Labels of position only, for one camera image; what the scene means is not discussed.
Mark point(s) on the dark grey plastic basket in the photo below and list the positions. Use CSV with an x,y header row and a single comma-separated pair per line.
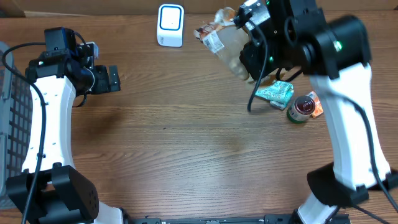
x,y
16,118

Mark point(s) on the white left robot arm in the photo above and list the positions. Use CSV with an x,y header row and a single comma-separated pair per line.
x,y
49,188

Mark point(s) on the teal tissue pack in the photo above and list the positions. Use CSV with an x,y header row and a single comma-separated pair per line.
x,y
281,105

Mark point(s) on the beige brown bread bag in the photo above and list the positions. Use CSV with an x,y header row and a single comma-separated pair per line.
x,y
222,38

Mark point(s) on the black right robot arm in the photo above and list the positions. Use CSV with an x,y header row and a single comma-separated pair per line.
x,y
336,56

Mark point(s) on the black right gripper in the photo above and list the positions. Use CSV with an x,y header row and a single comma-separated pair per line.
x,y
251,65

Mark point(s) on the large teal wipes pack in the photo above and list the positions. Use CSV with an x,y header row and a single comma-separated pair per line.
x,y
279,91

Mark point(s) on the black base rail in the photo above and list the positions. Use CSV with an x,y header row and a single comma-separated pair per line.
x,y
205,221

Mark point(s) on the jar with green lid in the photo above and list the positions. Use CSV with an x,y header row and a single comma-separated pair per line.
x,y
301,109

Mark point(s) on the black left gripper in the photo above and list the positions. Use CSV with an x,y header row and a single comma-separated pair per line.
x,y
104,85

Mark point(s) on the white barcode scanner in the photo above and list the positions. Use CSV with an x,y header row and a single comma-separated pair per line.
x,y
170,25

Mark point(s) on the orange tissue pack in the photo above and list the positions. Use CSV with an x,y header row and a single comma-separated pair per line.
x,y
318,107

